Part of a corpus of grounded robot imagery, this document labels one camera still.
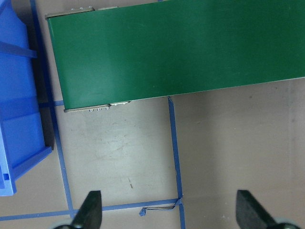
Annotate green conveyor belt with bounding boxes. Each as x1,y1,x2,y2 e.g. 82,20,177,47
46,0,305,112

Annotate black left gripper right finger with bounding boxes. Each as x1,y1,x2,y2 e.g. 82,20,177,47
235,189,277,229

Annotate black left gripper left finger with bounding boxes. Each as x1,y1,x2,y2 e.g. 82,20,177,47
70,190,102,229

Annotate blue bin left side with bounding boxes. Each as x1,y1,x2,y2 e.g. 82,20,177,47
0,0,51,196

